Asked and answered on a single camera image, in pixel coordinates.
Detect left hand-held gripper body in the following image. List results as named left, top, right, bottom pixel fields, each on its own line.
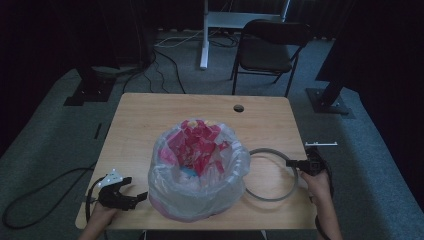
left=97, top=168, right=134, bottom=210

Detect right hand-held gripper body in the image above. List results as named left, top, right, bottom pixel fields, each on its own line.
left=301, top=141, right=338, bottom=176

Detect grey bin rim ring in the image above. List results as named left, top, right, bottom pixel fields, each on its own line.
left=244, top=147, right=299, bottom=203

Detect clear plastic trash bag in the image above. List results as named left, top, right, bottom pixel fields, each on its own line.
left=147, top=119, right=252, bottom=223

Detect person's left hand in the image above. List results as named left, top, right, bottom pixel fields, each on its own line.
left=91, top=203, right=120, bottom=225

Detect person's right hand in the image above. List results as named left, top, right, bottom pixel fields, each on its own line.
left=300, top=170, right=332, bottom=201

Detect blue scrap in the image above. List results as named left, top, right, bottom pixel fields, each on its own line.
left=180, top=166, right=198, bottom=178

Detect black slanted stand with base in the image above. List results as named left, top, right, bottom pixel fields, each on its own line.
left=305, top=0, right=357, bottom=120

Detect pile of red wrappers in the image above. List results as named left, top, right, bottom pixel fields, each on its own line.
left=159, top=119, right=232, bottom=177

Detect black stand with flat base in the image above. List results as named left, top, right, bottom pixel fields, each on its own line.
left=63, top=64, right=118, bottom=107

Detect black folding chair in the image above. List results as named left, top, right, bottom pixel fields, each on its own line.
left=229, top=19, right=313, bottom=98

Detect white metal stand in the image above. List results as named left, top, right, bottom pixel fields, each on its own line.
left=199, top=0, right=292, bottom=70

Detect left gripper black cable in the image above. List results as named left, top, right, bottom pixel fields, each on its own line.
left=84, top=176, right=108, bottom=224

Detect long black floor cable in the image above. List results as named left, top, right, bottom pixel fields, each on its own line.
left=1, top=162, right=98, bottom=231

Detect thin black floor cables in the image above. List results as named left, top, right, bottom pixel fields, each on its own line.
left=122, top=48, right=187, bottom=95

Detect white floor cable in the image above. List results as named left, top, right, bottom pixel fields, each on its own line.
left=154, top=29, right=205, bottom=48

